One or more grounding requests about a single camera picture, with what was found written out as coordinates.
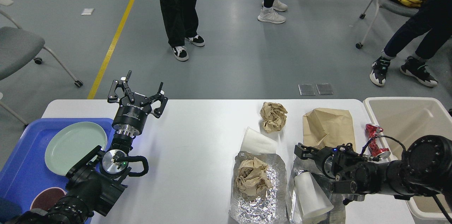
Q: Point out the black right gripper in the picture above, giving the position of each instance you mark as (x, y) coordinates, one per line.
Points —
(326, 159)

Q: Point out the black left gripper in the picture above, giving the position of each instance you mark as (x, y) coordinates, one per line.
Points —
(131, 117)

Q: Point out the brown paper bag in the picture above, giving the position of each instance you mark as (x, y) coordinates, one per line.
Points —
(327, 127)

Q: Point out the brown paper ball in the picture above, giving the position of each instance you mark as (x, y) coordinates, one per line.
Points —
(274, 116)

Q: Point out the green plate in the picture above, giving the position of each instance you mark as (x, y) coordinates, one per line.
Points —
(71, 144)

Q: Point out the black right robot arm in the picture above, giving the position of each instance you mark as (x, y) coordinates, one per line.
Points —
(424, 170)

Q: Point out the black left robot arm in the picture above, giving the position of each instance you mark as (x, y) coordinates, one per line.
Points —
(95, 181)

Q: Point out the crumpled brown paper on foil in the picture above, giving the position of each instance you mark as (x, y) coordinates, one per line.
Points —
(252, 179)

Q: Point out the aluminium foil sheet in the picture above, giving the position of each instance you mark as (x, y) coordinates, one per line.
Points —
(268, 209)

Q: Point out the red foil wrapper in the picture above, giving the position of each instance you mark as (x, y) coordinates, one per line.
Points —
(376, 152)

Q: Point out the beige plastic bin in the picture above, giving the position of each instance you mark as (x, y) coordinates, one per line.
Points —
(407, 119)

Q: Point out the person in black trousers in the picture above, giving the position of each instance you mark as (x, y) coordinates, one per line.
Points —
(181, 23)

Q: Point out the grey chair left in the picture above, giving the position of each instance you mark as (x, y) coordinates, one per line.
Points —
(18, 47)

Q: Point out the blue plastic tray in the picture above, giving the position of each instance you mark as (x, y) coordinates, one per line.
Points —
(25, 174)

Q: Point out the person with white sneakers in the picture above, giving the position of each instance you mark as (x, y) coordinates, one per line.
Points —
(268, 13)

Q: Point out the person in dark jeans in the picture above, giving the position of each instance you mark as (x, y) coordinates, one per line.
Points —
(434, 21)

